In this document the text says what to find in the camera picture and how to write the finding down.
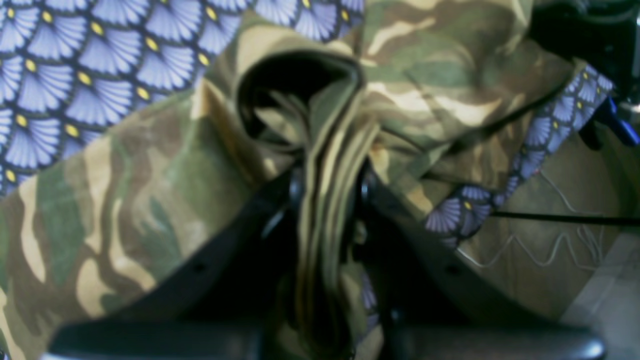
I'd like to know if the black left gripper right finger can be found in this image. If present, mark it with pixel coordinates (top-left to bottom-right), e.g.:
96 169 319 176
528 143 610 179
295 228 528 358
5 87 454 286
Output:
355 165 606 360

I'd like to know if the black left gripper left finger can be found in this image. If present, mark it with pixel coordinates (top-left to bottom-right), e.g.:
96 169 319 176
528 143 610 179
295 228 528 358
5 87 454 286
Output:
42 167 304 360

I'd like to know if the camouflage T-shirt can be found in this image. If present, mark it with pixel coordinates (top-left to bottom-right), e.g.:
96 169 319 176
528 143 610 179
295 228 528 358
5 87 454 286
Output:
1 0 586 360

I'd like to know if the fan-patterned blue tablecloth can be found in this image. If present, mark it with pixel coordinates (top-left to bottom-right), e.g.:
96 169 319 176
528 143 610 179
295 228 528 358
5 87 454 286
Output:
0 0 616 251

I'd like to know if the black cable bundle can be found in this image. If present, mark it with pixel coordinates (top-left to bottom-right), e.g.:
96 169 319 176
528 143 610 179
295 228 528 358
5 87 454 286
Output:
492 210 640 227

